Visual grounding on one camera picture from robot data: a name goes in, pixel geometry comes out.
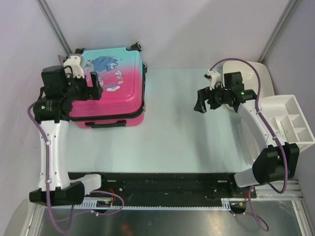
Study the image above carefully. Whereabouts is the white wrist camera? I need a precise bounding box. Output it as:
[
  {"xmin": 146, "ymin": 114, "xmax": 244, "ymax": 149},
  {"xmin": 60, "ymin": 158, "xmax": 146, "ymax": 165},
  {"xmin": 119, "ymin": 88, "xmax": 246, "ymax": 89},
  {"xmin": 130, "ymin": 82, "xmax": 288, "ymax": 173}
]
[
  {"xmin": 204, "ymin": 70, "xmax": 221, "ymax": 90},
  {"xmin": 63, "ymin": 54, "xmax": 85, "ymax": 79}
]

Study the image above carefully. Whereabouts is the white divided organizer tray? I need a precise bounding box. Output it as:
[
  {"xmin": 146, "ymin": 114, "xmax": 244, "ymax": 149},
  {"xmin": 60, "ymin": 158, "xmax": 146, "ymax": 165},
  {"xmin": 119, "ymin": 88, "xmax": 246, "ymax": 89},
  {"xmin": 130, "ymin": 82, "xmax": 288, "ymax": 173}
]
[{"xmin": 260, "ymin": 95, "xmax": 315, "ymax": 152}]

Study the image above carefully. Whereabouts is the right aluminium frame post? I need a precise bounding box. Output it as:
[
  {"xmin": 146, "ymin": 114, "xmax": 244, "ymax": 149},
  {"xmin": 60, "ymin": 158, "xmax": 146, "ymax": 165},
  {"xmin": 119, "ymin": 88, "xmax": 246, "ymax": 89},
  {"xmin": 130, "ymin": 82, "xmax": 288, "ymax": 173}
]
[{"xmin": 257, "ymin": 0, "xmax": 300, "ymax": 63}]

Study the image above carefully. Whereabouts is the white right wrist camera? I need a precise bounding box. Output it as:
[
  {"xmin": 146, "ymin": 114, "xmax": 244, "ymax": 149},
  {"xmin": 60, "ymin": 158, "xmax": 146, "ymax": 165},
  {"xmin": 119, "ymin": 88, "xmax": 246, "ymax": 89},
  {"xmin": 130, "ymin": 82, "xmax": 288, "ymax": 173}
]
[{"xmin": 204, "ymin": 70, "xmax": 221, "ymax": 90}]

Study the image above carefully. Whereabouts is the pink and teal children's suitcase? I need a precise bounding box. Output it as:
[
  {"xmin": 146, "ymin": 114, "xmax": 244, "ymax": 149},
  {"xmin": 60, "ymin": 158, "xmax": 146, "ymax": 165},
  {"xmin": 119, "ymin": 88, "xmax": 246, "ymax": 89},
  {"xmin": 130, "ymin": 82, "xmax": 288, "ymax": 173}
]
[{"xmin": 70, "ymin": 42, "xmax": 147, "ymax": 128}]

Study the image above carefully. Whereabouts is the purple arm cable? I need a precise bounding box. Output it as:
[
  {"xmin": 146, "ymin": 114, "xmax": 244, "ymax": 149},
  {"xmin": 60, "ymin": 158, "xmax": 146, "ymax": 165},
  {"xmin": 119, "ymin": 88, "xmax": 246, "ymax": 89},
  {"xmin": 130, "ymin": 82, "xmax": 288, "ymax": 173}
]
[
  {"xmin": 27, "ymin": 101, "xmax": 125, "ymax": 233},
  {"xmin": 209, "ymin": 58, "xmax": 290, "ymax": 233}
]

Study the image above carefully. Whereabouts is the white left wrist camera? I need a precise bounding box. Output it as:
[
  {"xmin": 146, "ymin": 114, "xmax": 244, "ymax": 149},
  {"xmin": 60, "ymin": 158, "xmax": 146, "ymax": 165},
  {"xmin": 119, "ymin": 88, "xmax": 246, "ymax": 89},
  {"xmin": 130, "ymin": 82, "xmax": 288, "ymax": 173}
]
[{"xmin": 63, "ymin": 54, "xmax": 85, "ymax": 79}]

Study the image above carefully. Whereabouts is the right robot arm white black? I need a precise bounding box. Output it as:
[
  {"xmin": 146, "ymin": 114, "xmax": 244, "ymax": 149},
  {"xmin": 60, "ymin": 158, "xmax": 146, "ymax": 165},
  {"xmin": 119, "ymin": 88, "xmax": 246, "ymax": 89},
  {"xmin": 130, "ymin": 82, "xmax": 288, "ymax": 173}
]
[{"xmin": 194, "ymin": 70, "xmax": 300, "ymax": 197}]

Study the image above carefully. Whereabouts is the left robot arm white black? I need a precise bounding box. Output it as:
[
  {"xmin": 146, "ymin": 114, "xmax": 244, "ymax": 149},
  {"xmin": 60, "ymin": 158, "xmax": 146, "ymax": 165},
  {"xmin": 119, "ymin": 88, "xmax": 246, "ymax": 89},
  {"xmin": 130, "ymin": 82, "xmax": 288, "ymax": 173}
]
[{"xmin": 29, "ymin": 65, "xmax": 109, "ymax": 207}]

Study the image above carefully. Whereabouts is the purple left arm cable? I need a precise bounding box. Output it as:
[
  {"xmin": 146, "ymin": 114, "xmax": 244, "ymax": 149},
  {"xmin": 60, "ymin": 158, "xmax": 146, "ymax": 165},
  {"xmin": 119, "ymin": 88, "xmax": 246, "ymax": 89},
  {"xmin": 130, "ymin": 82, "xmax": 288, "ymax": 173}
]
[{"xmin": 27, "ymin": 101, "xmax": 125, "ymax": 233}]

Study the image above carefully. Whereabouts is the white slotted cable duct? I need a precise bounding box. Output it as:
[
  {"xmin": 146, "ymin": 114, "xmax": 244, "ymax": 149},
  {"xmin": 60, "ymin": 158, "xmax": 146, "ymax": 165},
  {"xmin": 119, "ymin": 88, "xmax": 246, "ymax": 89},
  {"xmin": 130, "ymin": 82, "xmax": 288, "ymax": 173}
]
[{"xmin": 75, "ymin": 199, "xmax": 249, "ymax": 211}]

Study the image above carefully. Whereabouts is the aluminium extrusion crossbar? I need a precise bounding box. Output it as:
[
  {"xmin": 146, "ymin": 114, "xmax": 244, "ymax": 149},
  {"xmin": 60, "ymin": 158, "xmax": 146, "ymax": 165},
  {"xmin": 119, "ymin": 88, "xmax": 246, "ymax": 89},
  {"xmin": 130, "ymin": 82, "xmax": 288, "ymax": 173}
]
[{"xmin": 254, "ymin": 179, "xmax": 302, "ymax": 199}]

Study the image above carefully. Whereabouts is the cream plastic basin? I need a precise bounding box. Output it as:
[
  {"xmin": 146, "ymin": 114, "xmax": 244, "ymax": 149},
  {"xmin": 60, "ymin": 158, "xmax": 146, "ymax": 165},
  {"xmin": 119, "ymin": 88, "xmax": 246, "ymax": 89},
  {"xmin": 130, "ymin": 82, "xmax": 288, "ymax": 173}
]
[{"xmin": 222, "ymin": 60, "xmax": 275, "ymax": 110}]

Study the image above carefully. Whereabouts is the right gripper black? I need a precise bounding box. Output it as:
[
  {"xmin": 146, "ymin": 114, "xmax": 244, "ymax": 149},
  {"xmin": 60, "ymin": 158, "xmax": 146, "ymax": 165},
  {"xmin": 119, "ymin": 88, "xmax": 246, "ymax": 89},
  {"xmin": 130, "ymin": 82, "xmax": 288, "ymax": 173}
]
[{"xmin": 193, "ymin": 82, "xmax": 230, "ymax": 114}]

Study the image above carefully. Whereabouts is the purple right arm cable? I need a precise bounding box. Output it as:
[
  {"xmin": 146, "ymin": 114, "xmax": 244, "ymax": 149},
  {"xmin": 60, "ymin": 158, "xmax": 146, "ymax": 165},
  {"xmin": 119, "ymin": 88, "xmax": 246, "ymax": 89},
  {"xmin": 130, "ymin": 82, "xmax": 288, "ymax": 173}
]
[{"xmin": 209, "ymin": 58, "xmax": 290, "ymax": 233}]

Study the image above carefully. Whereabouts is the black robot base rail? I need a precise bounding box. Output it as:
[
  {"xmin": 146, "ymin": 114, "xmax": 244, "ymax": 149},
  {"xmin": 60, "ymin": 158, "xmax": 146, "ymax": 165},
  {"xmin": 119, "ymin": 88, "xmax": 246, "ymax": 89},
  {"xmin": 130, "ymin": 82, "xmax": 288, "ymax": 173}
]
[{"xmin": 66, "ymin": 172, "xmax": 257, "ymax": 213}]

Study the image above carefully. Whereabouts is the aluminium frame post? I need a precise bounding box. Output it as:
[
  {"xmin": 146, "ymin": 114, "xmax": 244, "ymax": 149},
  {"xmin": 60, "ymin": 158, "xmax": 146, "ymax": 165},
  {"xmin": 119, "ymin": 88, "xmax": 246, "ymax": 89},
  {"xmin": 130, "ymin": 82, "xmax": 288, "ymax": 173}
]
[
  {"xmin": 257, "ymin": 0, "xmax": 300, "ymax": 63},
  {"xmin": 36, "ymin": 0, "xmax": 72, "ymax": 55}
]

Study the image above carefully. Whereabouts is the left aluminium frame post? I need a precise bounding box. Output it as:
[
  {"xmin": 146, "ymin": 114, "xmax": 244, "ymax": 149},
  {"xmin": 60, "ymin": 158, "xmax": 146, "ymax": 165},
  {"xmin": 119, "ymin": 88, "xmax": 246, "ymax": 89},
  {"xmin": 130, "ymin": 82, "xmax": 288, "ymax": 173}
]
[{"xmin": 36, "ymin": 0, "xmax": 72, "ymax": 55}]

